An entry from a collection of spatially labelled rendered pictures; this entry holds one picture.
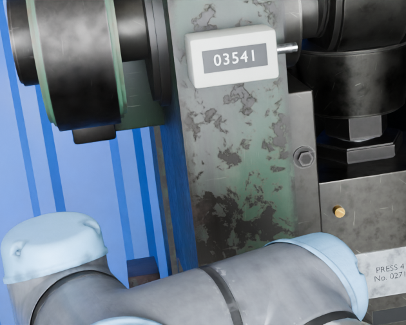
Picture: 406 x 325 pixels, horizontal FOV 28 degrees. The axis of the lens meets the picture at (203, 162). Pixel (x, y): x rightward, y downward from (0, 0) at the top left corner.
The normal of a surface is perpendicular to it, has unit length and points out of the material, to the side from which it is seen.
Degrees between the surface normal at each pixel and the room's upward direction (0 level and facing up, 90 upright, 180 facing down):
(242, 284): 32
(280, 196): 90
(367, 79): 100
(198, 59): 90
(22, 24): 64
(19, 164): 90
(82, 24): 79
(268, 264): 21
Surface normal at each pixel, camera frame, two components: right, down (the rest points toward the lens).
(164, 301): 0.09, -0.76
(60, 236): -0.11, -0.94
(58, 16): 0.10, -0.04
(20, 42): 0.13, 0.22
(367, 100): 0.06, 0.45
